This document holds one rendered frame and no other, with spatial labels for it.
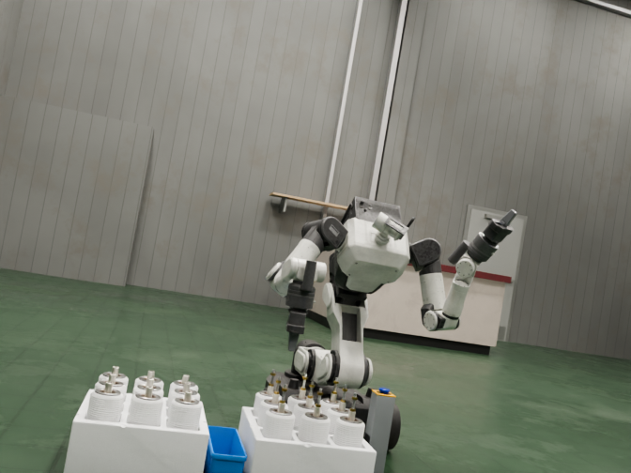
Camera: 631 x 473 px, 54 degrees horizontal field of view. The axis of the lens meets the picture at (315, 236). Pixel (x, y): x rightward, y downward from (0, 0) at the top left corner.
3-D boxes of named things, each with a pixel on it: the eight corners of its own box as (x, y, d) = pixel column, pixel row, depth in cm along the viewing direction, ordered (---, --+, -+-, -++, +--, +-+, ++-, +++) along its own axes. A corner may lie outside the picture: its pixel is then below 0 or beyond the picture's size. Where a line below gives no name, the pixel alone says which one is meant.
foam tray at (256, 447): (234, 455, 225) (242, 405, 226) (336, 465, 234) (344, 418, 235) (246, 498, 187) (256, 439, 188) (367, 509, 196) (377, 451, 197)
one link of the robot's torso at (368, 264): (315, 238, 272) (342, 184, 246) (386, 252, 280) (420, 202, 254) (315, 294, 253) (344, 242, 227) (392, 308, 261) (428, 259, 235)
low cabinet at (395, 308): (414, 328, 1003) (424, 267, 1008) (499, 357, 757) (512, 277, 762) (292, 310, 952) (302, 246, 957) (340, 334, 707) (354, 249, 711)
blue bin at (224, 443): (199, 459, 215) (206, 424, 216) (231, 462, 218) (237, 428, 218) (205, 494, 186) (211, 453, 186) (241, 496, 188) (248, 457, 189)
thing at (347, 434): (341, 468, 209) (349, 415, 210) (361, 479, 202) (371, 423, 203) (321, 472, 202) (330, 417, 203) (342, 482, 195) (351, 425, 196)
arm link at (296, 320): (280, 327, 205) (285, 290, 205) (308, 331, 205) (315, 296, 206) (281, 330, 192) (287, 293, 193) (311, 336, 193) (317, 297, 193)
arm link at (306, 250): (259, 282, 228) (293, 239, 238) (285, 305, 229) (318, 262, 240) (269, 275, 218) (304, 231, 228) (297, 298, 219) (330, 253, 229)
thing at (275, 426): (251, 468, 194) (260, 411, 195) (263, 461, 203) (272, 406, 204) (278, 477, 191) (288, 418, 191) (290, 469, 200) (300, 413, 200)
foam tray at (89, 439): (79, 440, 213) (89, 389, 214) (193, 451, 222) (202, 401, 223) (60, 484, 175) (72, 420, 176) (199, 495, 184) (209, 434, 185)
